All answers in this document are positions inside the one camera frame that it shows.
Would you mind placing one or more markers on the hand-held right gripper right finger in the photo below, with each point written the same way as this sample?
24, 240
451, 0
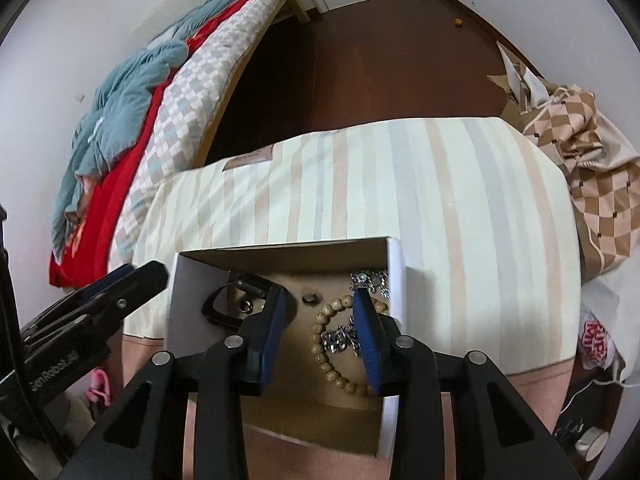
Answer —
367, 342

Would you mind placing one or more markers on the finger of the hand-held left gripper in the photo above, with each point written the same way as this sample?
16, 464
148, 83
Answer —
105, 281
130, 295

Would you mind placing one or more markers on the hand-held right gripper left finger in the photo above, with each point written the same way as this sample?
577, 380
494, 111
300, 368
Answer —
272, 332

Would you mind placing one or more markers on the black smart band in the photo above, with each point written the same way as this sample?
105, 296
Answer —
250, 286

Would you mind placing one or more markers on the white cardboard box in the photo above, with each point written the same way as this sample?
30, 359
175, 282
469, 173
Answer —
295, 412

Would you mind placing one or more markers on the pink slipper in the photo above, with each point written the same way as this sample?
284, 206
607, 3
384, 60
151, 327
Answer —
100, 385

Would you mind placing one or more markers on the bed with red blanket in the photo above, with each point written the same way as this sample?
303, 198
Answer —
115, 195

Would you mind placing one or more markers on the pink striped table cloth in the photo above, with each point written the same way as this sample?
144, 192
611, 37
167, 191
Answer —
425, 200

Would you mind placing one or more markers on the teal duvet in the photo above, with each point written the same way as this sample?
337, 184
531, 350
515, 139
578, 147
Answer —
120, 105

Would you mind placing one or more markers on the checked pastel quilt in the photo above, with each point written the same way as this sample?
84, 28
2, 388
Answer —
200, 95

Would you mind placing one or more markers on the white bag with red print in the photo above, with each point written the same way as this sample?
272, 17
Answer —
597, 342

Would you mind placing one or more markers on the white cup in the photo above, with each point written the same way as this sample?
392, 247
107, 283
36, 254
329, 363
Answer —
592, 444

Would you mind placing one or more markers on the brown checkered cloth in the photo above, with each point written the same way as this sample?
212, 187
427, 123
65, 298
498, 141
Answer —
595, 175

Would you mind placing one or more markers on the wooden bed frame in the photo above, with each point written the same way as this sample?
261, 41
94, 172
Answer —
297, 10

